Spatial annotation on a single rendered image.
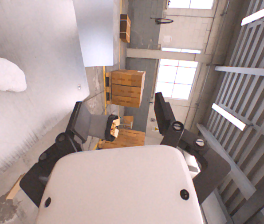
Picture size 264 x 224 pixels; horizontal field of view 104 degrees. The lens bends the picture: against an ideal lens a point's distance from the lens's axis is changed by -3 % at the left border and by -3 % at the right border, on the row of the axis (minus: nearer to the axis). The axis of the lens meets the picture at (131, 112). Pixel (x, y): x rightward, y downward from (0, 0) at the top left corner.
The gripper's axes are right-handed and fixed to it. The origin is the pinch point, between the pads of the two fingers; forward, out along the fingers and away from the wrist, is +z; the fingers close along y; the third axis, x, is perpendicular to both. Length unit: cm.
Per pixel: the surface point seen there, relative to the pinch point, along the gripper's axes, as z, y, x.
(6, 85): 6.7, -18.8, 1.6
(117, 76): 224, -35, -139
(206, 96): 309, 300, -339
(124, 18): 396, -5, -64
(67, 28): 31.4, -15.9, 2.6
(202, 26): 439, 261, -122
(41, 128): 6.7, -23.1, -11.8
